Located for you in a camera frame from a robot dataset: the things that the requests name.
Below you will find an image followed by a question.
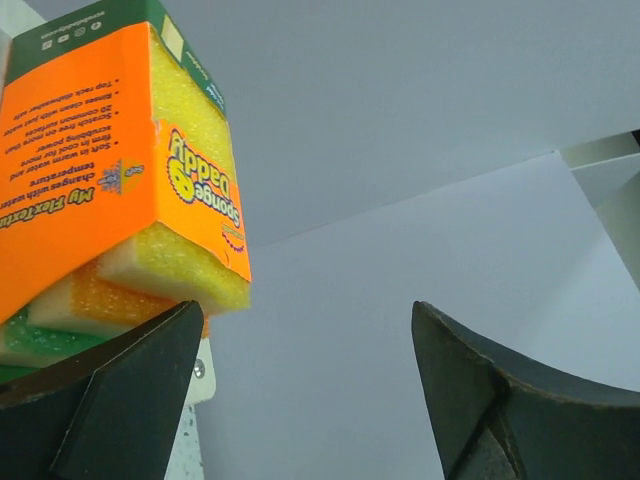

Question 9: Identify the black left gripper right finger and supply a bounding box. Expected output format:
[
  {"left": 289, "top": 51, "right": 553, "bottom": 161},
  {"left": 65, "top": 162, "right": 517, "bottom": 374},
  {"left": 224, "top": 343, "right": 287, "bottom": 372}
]
[{"left": 411, "top": 302, "right": 639, "bottom": 479}]

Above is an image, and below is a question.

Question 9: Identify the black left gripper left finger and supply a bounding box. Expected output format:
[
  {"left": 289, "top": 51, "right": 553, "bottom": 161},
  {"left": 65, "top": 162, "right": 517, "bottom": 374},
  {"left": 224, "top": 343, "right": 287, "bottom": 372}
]
[{"left": 1, "top": 301, "right": 204, "bottom": 480}]

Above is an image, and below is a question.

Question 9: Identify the multicolour sponge pack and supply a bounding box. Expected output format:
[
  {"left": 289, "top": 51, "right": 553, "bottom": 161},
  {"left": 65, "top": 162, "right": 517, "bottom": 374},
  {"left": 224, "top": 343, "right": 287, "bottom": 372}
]
[{"left": 1, "top": 1, "right": 251, "bottom": 377}]

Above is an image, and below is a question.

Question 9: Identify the white two-tier shelf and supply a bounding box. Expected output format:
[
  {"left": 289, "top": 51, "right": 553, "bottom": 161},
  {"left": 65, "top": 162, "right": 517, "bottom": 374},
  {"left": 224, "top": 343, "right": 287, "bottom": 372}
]
[{"left": 165, "top": 338, "right": 216, "bottom": 480}]

